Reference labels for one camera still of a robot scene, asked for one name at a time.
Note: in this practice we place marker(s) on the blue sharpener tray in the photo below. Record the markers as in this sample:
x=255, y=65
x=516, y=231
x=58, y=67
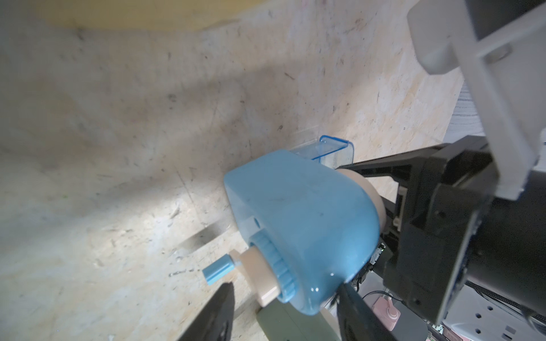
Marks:
x=329, y=151

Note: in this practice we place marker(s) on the yellow sharpener back row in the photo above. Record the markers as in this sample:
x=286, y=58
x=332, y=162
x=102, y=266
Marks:
x=151, y=15

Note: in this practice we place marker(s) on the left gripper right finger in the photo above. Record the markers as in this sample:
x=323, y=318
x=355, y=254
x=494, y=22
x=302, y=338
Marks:
x=356, y=320

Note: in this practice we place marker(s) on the green pencil sharpener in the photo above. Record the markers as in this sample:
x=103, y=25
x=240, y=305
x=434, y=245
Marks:
x=283, y=322

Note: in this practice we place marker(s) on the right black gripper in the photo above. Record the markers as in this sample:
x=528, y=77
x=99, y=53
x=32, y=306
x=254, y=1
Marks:
x=443, y=193

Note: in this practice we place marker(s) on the blue pencil sharpener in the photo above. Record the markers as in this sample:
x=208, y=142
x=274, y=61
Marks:
x=308, y=228

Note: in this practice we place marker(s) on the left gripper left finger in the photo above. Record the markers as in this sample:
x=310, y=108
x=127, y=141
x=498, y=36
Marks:
x=215, y=321

